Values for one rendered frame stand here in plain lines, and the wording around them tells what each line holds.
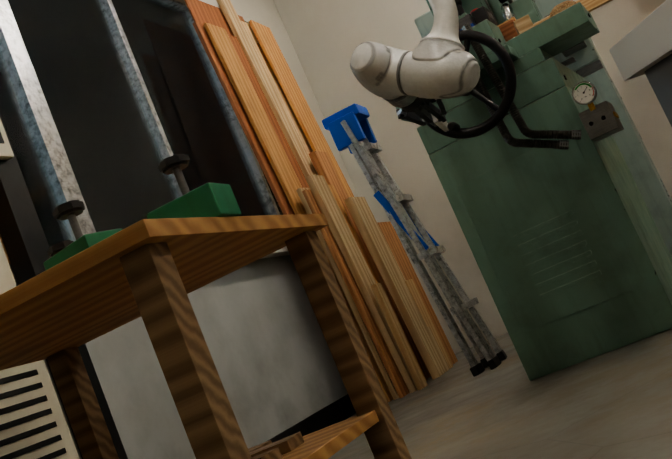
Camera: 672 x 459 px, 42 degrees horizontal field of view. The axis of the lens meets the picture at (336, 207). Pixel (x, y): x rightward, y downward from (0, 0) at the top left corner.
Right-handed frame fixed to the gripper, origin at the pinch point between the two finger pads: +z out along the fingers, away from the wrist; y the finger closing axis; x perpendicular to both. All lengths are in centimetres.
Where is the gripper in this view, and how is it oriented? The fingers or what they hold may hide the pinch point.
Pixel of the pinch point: (440, 121)
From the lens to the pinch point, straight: 231.6
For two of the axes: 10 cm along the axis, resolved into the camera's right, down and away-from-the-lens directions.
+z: 5.2, 2.8, 8.0
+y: -8.2, 4.1, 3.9
